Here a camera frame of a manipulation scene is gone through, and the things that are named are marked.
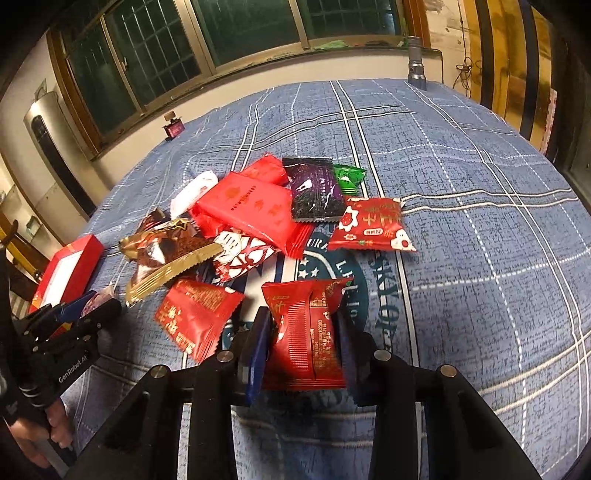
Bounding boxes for small red perfume bottle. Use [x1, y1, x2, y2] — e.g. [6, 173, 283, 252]
[163, 111, 185, 141]

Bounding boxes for person left hand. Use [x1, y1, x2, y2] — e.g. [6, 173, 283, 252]
[8, 398, 73, 469]

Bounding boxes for red snack packet white flowers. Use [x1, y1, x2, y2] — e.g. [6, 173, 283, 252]
[328, 197, 416, 252]

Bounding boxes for gold brown snack packet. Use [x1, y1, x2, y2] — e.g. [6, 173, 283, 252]
[119, 218, 222, 307]

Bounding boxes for large red packet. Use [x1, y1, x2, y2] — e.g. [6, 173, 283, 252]
[190, 172, 315, 260]

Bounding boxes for barred window wooden frame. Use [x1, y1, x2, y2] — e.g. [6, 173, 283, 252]
[46, 0, 432, 158]

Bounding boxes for blue plaid tablecloth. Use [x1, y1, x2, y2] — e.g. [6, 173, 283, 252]
[86, 79, 590, 479]

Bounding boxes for yellow wooden door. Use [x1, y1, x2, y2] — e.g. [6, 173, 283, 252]
[461, 1, 558, 153]

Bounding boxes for silver tower air conditioner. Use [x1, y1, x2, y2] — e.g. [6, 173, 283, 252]
[23, 91, 109, 220]

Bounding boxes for red packet gold print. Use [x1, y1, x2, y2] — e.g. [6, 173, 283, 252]
[154, 278, 245, 364]

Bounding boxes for brown chocolate snack packet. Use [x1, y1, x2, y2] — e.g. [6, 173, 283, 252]
[135, 208, 170, 233]

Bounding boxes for green snack packet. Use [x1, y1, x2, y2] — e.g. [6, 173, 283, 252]
[332, 164, 366, 196]

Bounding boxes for red gift box tray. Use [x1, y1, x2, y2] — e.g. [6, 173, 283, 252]
[29, 234, 104, 313]

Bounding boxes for red white patterned packet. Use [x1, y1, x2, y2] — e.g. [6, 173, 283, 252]
[213, 230, 276, 284]

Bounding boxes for green cloth on windowsill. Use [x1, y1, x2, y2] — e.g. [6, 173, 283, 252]
[315, 39, 352, 51]

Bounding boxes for dark purple snack packet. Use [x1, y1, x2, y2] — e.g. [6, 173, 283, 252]
[283, 157, 346, 223]

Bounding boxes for red snack packet gold text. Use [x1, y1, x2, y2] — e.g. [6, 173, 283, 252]
[262, 278, 352, 391]

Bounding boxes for white pink snack packet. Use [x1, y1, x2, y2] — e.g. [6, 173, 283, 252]
[169, 170, 218, 219]

